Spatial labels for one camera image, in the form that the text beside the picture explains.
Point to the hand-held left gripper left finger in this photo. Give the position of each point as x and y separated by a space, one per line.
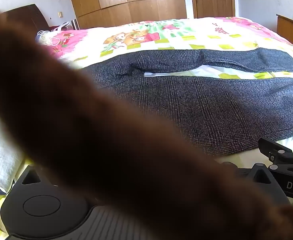
30 170

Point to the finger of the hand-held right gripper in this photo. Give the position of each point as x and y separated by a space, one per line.
284 156

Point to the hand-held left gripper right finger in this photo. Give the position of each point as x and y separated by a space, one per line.
274 192

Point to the dark grey checked pants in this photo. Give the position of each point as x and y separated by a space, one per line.
186 100

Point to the white textured cloth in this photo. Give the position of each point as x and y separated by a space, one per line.
1 160

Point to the brown cloth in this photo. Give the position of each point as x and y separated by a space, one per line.
111 155

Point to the wooden side cabinet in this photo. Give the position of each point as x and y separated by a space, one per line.
290 31

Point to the grey flat object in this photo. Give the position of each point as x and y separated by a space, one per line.
75 24

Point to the dark brown headboard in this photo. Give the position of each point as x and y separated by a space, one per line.
29 15

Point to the printed bed sheet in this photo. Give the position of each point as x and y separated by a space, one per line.
176 32

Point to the wooden wardrobe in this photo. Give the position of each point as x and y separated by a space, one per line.
126 0

